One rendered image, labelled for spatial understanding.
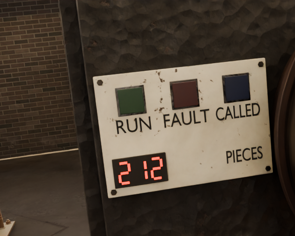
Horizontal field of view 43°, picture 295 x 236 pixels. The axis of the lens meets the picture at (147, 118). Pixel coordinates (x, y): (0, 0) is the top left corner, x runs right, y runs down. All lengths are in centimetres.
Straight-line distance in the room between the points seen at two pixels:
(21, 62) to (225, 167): 612
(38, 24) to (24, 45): 42
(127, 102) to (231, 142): 17
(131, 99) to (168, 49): 10
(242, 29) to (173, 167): 24
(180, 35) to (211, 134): 16
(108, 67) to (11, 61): 609
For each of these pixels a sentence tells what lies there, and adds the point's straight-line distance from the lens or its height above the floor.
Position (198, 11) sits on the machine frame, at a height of 132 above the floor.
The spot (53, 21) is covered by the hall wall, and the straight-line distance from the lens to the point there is 659.
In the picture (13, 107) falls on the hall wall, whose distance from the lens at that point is 665.
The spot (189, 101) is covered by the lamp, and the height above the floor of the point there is 119.
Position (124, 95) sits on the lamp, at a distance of 54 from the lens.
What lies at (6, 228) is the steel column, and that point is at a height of 3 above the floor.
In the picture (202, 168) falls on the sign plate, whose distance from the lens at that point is 58.
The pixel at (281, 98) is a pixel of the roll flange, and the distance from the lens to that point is 54.
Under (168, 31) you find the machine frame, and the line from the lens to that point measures 57.
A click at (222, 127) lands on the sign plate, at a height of 114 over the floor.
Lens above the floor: 124
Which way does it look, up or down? 7 degrees down
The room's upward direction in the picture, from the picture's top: 6 degrees counter-clockwise
